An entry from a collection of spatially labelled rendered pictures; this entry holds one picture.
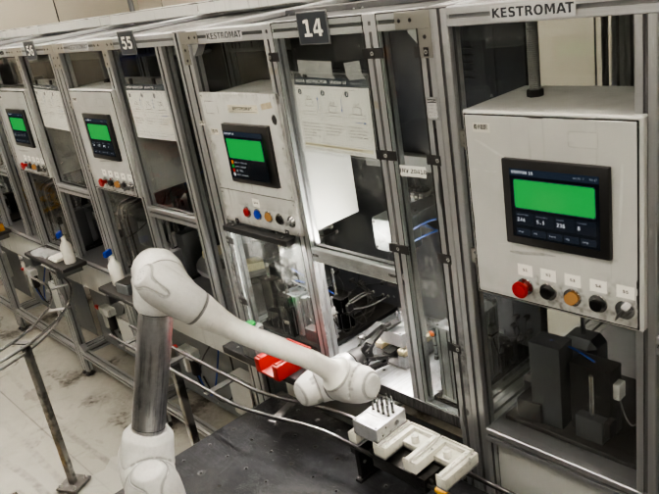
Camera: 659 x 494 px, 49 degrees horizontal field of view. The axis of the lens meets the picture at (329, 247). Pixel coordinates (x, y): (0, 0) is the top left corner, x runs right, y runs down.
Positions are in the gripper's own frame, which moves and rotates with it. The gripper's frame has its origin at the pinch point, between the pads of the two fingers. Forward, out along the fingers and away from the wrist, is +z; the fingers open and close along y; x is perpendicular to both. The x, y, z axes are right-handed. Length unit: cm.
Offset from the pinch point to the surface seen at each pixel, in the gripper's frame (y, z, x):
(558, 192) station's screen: 64, -17, -73
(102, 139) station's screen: 62, -17, 143
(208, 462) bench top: -32, -56, 39
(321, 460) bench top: -32.4, -32.6, 7.8
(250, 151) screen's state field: 65, -17, 36
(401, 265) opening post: 34.5, -12.4, -20.0
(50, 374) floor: -100, -28, 293
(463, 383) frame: 2.0, -12.6, -38.0
